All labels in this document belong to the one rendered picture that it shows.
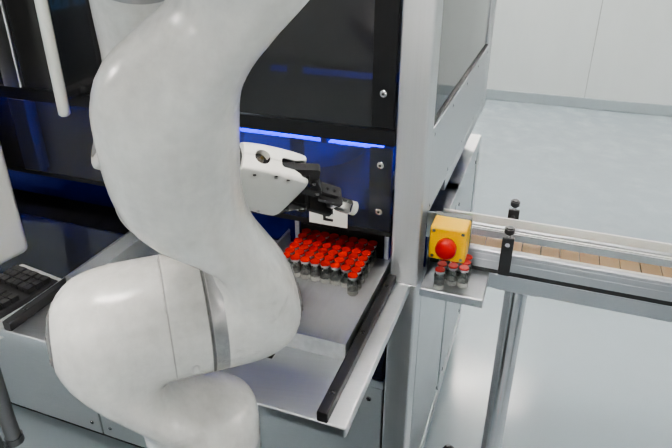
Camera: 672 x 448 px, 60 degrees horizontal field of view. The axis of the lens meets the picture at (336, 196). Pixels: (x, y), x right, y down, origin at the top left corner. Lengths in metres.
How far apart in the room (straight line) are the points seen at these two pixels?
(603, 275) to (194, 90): 1.05
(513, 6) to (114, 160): 5.35
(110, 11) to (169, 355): 0.30
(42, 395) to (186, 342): 1.68
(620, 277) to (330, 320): 0.58
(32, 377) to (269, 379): 1.27
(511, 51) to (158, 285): 5.31
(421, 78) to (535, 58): 4.69
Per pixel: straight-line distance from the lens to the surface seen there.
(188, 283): 0.54
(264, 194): 0.78
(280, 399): 0.98
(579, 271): 1.29
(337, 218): 1.20
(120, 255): 1.40
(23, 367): 2.17
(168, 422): 0.61
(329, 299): 1.18
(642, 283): 1.30
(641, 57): 5.75
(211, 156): 0.39
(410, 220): 1.15
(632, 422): 2.38
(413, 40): 1.04
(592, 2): 5.64
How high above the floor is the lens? 1.57
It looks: 26 degrees down
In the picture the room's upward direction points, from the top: straight up
